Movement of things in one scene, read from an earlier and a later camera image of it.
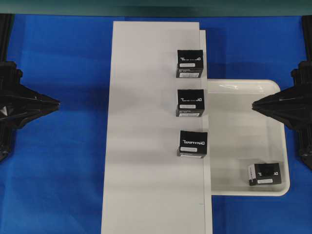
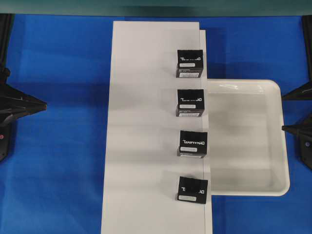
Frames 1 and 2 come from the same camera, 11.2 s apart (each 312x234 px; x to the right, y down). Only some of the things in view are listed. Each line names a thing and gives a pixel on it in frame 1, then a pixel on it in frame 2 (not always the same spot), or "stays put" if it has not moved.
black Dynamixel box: (264, 173) -> (192, 189)
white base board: (147, 188) stays put
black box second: (190, 103) stays put
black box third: (193, 144) stays put
